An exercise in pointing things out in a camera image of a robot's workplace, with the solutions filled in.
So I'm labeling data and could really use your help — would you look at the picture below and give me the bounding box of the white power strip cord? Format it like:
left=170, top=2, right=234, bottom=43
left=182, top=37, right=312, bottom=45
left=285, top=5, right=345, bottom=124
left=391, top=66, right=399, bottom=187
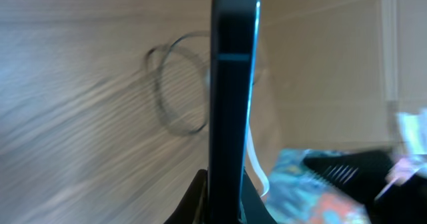
left=246, top=123, right=271, bottom=198

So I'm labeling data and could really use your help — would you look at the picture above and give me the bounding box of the black USB-C charging cable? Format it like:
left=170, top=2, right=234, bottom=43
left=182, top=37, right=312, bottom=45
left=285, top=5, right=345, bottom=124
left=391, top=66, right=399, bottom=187
left=143, top=30, right=268, bottom=137

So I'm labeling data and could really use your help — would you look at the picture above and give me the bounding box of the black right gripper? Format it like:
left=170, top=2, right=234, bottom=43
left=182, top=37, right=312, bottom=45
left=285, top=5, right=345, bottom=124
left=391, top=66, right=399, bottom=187
left=303, top=151, right=426, bottom=224

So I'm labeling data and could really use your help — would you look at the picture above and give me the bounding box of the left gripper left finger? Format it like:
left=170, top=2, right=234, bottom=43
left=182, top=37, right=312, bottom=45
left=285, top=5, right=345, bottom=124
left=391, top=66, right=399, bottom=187
left=164, top=169, right=207, bottom=224

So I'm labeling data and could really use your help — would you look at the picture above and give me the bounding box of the blue Samsung Galaxy smartphone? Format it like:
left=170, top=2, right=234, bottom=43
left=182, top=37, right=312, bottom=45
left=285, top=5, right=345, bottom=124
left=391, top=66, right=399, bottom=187
left=207, top=0, right=260, bottom=223

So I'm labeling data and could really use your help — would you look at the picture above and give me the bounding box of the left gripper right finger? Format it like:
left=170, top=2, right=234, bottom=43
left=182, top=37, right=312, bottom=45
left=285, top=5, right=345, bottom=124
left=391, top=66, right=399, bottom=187
left=238, top=169, right=276, bottom=224

